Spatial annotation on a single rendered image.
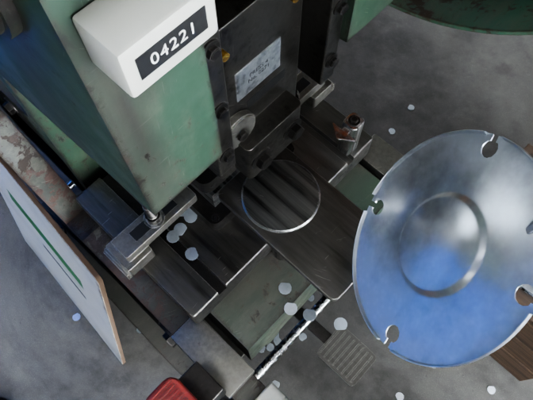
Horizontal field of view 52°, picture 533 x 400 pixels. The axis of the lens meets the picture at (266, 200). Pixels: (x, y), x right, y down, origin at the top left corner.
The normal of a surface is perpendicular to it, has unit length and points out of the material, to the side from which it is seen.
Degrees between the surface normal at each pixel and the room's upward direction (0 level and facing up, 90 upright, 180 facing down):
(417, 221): 54
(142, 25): 0
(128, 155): 90
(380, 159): 0
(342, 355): 0
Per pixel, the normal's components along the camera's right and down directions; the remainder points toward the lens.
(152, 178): 0.73, 0.63
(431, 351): -0.81, -0.29
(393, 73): 0.00, -0.39
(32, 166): 0.69, 0.50
